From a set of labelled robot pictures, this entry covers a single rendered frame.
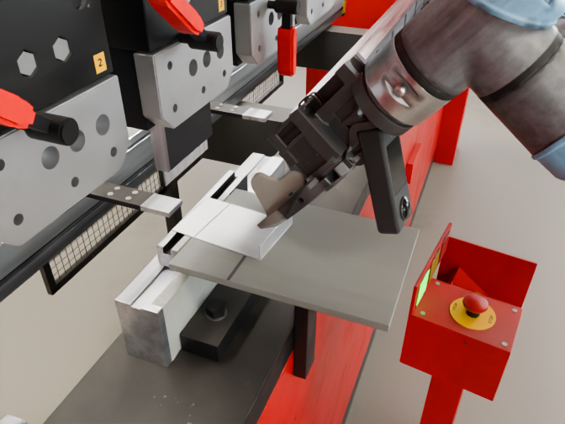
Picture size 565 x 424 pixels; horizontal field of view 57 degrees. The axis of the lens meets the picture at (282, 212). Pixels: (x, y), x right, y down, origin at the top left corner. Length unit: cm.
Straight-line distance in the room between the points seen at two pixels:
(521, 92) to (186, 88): 30
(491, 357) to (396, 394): 90
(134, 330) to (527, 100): 49
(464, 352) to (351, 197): 33
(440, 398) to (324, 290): 58
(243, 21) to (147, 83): 20
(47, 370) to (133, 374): 127
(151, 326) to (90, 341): 135
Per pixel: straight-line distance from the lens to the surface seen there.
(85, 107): 42
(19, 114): 33
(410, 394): 178
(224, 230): 67
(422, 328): 90
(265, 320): 73
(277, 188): 56
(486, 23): 43
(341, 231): 67
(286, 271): 61
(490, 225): 255
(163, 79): 50
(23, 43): 38
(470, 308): 89
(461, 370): 94
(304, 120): 51
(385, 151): 51
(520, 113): 46
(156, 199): 74
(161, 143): 59
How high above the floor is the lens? 140
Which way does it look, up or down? 35 degrees down
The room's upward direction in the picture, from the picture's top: straight up
